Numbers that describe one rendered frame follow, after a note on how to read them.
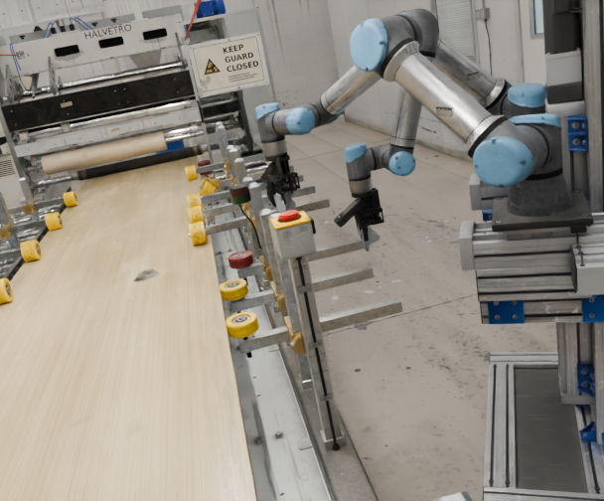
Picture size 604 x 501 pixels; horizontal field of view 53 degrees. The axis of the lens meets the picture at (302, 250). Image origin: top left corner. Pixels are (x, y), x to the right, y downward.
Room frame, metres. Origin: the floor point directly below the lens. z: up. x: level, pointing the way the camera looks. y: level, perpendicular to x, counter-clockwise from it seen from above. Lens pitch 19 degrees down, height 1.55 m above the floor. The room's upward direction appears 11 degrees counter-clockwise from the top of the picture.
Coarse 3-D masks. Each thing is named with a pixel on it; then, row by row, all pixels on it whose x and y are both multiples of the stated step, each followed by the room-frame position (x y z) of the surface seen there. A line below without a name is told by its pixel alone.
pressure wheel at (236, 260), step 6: (234, 252) 1.94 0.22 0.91; (240, 252) 1.94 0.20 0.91; (246, 252) 1.92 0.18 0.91; (228, 258) 1.90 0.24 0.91; (234, 258) 1.88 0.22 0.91; (240, 258) 1.87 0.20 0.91; (246, 258) 1.88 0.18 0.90; (252, 258) 1.91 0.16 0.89; (234, 264) 1.88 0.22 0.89; (240, 264) 1.87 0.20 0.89; (246, 264) 1.88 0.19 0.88; (246, 282) 1.91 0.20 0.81
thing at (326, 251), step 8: (360, 240) 1.96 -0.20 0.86; (320, 248) 1.96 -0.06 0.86; (328, 248) 1.94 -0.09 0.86; (336, 248) 1.94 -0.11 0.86; (344, 248) 1.94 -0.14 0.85; (352, 248) 1.95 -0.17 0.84; (360, 248) 1.95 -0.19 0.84; (312, 256) 1.93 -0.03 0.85; (320, 256) 1.93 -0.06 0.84; (328, 256) 1.94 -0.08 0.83; (256, 264) 1.91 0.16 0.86; (240, 272) 1.90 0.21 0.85; (248, 272) 1.90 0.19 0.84; (256, 272) 1.90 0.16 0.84
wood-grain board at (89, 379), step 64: (128, 192) 3.38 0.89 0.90; (192, 192) 3.06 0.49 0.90; (64, 256) 2.32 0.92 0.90; (128, 256) 2.15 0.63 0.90; (192, 256) 2.01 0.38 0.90; (0, 320) 1.75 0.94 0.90; (64, 320) 1.65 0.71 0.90; (128, 320) 1.56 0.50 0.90; (192, 320) 1.47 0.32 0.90; (0, 384) 1.32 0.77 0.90; (64, 384) 1.26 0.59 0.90; (128, 384) 1.20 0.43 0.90; (192, 384) 1.15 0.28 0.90; (0, 448) 1.04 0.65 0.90; (64, 448) 1.00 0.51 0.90; (128, 448) 0.96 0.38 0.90; (192, 448) 0.92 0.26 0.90
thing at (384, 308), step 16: (384, 304) 1.45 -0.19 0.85; (400, 304) 1.45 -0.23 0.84; (320, 320) 1.43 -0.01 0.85; (336, 320) 1.43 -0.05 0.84; (352, 320) 1.43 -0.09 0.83; (368, 320) 1.44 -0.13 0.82; (256, 336) 1.41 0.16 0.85; (272, 336) 1.41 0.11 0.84; (288, 336) 1.41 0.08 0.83; (240, 352) 1.39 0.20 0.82
